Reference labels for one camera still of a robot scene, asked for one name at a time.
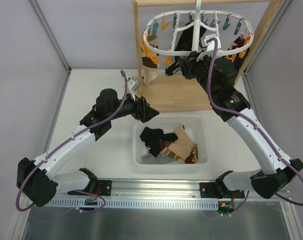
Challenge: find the black blue sport sock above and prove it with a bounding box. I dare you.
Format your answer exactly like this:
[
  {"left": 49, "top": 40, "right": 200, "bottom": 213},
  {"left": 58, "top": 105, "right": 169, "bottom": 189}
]
[{"left": 175, "top": 26, "right": 194, "bottom": 52}]

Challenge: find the white round clip hanger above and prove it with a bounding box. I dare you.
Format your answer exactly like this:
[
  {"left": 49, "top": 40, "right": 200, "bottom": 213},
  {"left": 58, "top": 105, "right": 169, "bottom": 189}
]
[{"left": 141, "top": 0, "right": 254, "bottom": 60}]

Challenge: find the brown cream striped sock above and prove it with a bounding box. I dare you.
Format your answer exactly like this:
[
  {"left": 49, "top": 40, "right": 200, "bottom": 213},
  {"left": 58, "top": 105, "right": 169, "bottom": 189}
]
[{"left": 140, "top": 33, "right": 159, "bottom": 87}]

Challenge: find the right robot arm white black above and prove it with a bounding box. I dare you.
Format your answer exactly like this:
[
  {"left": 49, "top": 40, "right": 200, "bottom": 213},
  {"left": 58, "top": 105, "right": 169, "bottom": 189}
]
[{"left": 178, "top": 51, "right": 303, "bottom": 199}]

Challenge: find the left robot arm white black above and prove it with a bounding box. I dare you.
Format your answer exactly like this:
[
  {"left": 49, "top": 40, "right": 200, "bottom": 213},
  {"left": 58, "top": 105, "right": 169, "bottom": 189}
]
[{"left": 16, "top": 88, "right": 159, "bottom": 207}]

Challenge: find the small black sock in basket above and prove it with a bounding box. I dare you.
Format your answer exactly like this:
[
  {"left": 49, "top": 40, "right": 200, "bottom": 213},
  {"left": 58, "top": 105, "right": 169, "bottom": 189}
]
[{"left": 139, "top": 127, "right": 178, "bottom": 157}]

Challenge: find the white plastic basket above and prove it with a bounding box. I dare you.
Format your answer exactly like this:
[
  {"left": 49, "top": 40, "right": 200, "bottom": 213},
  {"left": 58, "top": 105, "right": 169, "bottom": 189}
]
[{"left": 132, "top": 115, "right": 210, "bottom": 174}]

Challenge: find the black santa sock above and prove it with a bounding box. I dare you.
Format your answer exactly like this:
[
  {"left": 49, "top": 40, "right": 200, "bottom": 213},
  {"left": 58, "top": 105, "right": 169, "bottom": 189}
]
[{"left": 225, "top": 35, "right": 251, "bottom": 71}]

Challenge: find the cream striped sock in basket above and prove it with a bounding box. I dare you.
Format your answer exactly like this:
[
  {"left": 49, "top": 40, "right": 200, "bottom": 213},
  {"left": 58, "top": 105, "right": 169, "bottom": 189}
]
[{"left": 161, "top": 124, "right": 197, "bottom": 164}]

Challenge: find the brown patterned sock in basket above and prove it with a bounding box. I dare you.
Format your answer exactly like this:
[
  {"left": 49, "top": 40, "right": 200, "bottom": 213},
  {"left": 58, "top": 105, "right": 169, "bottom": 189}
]
[{"left": 184, "top": 145, "right": 198, "bottom": 164}]

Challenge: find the green circuit board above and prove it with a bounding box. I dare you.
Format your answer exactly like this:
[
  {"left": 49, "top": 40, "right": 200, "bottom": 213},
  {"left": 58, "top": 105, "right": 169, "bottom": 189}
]
[{"left": 217, "top": 203, "right": 235, "bottom": 216}]

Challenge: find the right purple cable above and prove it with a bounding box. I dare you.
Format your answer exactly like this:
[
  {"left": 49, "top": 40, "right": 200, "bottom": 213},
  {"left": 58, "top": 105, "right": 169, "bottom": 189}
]
[{"left": 206, "top": 38, "right": 303, "bottom": 207}]

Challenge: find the purple cable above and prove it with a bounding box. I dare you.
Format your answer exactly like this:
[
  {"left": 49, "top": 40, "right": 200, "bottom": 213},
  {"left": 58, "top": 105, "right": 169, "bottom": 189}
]
[
  {"left": 15, "top": 70, "right": 130, "bottom": 212},
  {"left": 206, "top": 38, "right": 303, "bottom": 207}
]

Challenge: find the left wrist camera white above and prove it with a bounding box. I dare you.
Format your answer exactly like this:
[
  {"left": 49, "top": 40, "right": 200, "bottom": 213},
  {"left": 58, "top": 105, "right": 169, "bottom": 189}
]
[{"left": 127, "top": 77, "right": 141, "bottom": 101}]

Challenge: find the wooden hanging rack frame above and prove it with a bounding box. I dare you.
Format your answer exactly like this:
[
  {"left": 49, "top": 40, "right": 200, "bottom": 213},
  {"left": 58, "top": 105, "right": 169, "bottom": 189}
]
[{"left": 132, "top": 0, "right": 284, "bottom": 113}]

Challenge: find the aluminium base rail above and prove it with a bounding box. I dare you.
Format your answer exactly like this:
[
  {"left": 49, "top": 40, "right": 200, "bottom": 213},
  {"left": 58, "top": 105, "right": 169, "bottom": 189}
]
[{"left": 51, "top": 176, "right": 292, "bottom": 201}]

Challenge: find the left black mount plate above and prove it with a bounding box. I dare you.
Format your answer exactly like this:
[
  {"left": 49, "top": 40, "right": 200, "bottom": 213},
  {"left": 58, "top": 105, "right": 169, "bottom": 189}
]
[{"left": 67, "top": 179, "right": 113, "bottom": 196}]

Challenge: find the black mount plate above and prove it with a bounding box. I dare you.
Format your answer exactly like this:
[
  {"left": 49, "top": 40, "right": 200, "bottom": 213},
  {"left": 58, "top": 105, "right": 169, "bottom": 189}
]
[
  {"left": 199, "top": 182, "right": 224, "bottom": 199},
  {"left": 67, "top": 179, "right": 113, "bottom": 196}
]

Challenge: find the right black mount plate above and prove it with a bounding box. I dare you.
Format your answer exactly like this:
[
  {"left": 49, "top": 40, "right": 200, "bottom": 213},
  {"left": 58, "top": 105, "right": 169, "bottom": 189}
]
[{"left": 199, "top": 182, "right": 224, "bottom": 199}]

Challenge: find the white slotted cable duct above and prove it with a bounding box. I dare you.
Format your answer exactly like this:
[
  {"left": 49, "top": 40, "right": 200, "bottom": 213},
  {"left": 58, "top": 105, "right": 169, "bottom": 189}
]
[{"left": 46, "top": 196, "right": 219, "bottom": 211}]

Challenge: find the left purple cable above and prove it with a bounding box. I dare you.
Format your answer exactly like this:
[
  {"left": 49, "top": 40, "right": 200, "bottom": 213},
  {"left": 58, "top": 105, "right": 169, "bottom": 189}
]
[{"left": 15, "top": 70, "right": 130, "bottom": 212}]

